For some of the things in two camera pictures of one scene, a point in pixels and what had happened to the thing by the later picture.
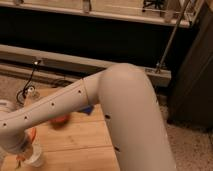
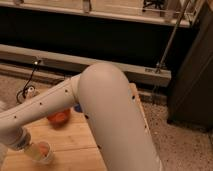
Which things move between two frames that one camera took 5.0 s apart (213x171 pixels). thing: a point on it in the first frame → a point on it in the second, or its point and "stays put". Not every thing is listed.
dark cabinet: (190, 103) stays put
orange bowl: (59, 122) stays put
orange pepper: (32, 133) → (44, 148)
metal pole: (172, 38) stays put
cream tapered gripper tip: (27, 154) → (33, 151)
